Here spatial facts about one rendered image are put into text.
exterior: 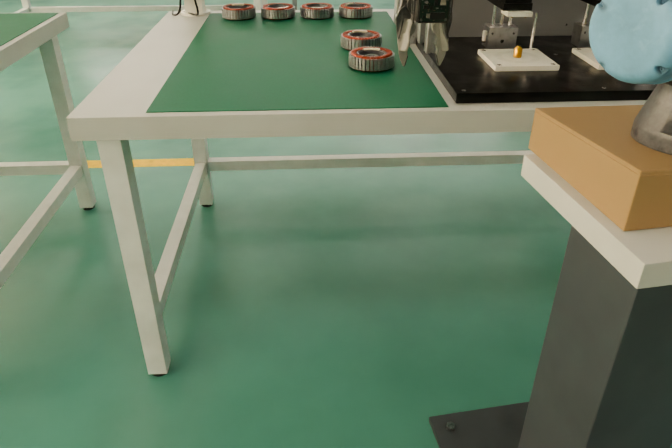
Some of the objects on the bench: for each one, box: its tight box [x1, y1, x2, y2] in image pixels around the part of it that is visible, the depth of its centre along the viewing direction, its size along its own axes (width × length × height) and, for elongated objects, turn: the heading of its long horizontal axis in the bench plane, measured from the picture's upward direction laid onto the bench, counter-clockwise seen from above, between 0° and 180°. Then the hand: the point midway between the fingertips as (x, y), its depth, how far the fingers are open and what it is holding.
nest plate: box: [572, 48, 604, 70], centre depth 138 cm, size 15×15×1 cm
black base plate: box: [416, 36, 657, 103], centre depth 140 cm, size 47×64×2 cm
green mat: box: [146, 11, 448, 113], centre depth 156 cm, size 94×61×1 cm, turn 3°
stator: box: [341, 29, 382, 51], centre depth 156 cm, size 11×11×4 cm
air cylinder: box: [571, 22, 591, 48], centre depth 150 cm, size 5×8×6 cm
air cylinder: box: [482, 23, 518, 49], centre depth 149 cm, size 5×8×6 cm
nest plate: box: [477, 48, 560, 71], centre depth 137 cm, size 15×15×1 cm
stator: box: [349, 46, 395, 72], centre depth 140 cm, size 11×11×4 cm
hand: (420, 58), depth 113 cm, fingers open, 6 cm apart
